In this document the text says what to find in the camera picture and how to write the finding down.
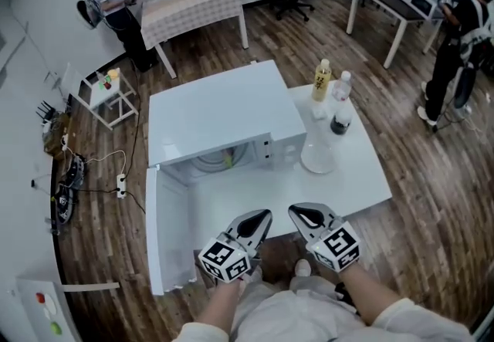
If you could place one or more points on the black router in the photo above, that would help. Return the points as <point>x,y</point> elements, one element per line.
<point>45,112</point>

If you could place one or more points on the clear water bottle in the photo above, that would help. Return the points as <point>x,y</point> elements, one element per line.
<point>342,87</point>

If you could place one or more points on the yellow drink bottle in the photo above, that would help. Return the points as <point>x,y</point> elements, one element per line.
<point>321,82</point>

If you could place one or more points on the spare gripper device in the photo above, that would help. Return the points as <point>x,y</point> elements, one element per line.
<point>63,203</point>
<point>75,170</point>

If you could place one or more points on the small clear bottle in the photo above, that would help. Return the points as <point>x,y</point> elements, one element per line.
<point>100,77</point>

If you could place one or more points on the purple eggplant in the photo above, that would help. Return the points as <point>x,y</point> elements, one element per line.
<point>228,159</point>

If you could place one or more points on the pale wooden plank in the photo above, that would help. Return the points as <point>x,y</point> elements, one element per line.
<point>90,286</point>

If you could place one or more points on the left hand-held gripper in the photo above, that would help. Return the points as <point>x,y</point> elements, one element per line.
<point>224,261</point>

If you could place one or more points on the white side table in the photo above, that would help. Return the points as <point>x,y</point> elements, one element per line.
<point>104,95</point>

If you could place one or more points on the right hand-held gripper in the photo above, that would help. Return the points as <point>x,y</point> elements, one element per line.
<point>335,251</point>

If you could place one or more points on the brown cardboard box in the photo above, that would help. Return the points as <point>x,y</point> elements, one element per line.
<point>56,137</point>

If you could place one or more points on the person's right forearm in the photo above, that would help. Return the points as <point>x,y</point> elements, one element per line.
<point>370,298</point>

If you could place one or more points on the white power strip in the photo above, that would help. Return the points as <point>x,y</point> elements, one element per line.
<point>121,186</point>

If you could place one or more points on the person's beige trousers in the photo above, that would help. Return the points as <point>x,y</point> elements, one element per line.
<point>297,313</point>

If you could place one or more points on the yellow toy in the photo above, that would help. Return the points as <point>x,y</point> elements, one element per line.
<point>113,73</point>

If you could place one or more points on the red toy fruit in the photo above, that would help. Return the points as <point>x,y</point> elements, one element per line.
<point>40,298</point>

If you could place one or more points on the dark liquid bottle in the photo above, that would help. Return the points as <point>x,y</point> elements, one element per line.
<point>341,122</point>

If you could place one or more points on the white round plate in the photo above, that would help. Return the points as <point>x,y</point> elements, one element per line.
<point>318,161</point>

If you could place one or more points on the white round dish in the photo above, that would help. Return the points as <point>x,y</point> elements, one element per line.
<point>50,306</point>

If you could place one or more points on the white square table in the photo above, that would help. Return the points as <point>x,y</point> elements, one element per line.
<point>347,186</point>

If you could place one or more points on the checkered cloth table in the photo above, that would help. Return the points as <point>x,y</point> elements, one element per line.
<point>193,8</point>

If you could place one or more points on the green toy fruit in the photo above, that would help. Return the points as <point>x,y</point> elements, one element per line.
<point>56,328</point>

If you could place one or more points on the person's white shoe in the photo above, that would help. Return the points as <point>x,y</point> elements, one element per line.
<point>302,268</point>
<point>252,276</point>

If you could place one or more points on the black belt pouch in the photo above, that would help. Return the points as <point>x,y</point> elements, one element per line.
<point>344,296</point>

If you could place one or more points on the person's left forearm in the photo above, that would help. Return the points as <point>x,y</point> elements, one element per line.
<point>218,305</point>

